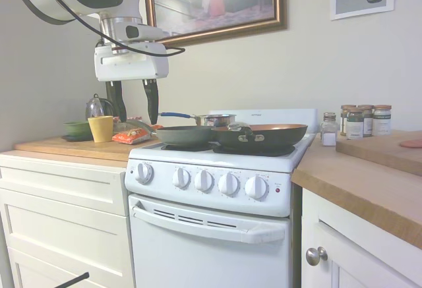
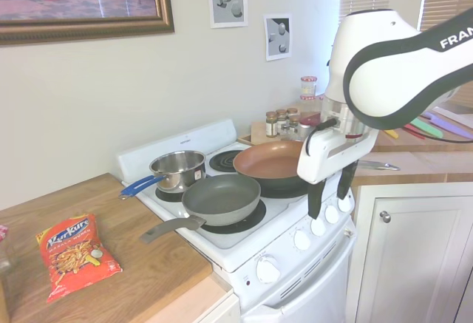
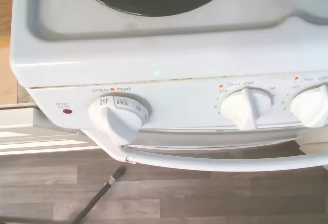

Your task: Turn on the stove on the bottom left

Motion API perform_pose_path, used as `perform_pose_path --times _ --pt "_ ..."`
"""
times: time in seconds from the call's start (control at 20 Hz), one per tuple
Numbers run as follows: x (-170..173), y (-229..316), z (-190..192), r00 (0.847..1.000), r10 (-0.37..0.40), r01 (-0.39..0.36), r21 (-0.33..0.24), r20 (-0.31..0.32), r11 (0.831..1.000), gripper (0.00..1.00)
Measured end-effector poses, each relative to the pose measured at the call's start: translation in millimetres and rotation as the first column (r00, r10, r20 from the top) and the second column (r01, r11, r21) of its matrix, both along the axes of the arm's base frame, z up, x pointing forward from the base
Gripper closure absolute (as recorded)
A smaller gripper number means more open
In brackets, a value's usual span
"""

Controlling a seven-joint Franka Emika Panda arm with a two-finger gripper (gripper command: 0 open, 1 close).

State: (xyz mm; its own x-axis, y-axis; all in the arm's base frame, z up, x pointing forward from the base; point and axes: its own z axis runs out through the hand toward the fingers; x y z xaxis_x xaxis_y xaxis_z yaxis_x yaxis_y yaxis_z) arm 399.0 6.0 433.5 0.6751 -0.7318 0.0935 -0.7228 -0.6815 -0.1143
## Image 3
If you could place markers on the black tripod leg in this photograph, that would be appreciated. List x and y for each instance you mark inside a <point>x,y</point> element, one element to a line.
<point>97,198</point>

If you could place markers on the white oven temperature knob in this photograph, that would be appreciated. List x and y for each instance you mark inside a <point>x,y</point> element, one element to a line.
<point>115,121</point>

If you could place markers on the white drawer cabinet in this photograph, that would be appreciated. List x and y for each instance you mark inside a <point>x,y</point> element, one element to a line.
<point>30,131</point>

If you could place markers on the red oven cycle light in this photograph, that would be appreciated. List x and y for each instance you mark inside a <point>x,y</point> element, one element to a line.
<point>67,111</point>

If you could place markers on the white rear burner knob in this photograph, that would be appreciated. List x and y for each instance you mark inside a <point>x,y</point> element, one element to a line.
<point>310,108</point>

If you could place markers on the white burner knob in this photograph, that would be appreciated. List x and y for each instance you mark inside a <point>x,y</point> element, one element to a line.
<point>310,108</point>
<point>246,111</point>

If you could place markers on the white electric stove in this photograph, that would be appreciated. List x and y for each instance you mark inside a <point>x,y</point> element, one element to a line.
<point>166,55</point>

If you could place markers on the white front burner knob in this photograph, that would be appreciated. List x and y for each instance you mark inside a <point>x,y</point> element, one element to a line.
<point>246,111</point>

